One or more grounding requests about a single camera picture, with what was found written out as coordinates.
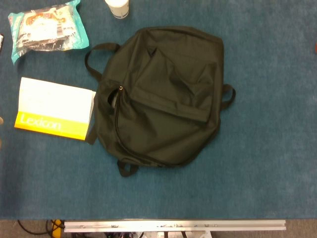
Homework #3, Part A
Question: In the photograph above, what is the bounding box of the yellow power strip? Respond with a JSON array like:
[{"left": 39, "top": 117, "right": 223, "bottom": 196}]
[{"left": 51, "top": 219, "right": 65, "bottom": 238}]

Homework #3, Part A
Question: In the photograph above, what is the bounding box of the yellow white envelope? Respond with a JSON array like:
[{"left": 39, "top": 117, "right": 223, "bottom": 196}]
[{"left": 14, "top": 77, "right": 97, "bottom": 142}]

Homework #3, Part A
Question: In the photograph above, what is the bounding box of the blue carpet table cover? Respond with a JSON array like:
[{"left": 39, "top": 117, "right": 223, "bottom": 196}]
[{"left": 0, "top": 0, "right": 317, "bottom": 220}]

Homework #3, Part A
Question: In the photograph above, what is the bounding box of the white paper cup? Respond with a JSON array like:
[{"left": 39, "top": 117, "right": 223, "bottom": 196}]
[{"left": 104, "top": 0, "right": 130, "bottom": 19}]

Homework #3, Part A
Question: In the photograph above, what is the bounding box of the black floor cable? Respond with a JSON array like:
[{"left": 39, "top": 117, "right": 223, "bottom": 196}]
[{"left": 17, "top": 220, "right": 52, "bottom": 235}]

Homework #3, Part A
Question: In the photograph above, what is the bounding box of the aluminium profile rail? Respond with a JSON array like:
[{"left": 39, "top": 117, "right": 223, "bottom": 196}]
[{"left": 63, "top": 219, "right": 287, "bottom": 233}]

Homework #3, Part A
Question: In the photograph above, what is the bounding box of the black fabric backpack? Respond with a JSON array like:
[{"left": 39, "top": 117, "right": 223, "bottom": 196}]
[{"left": 84, "top": 26, "right": 236, "bottom": 177}]

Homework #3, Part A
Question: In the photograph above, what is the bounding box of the teal snack package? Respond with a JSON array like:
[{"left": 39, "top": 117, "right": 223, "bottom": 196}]
[{"left": 7, "top": 0, "right": 90, "bottom": 65}]

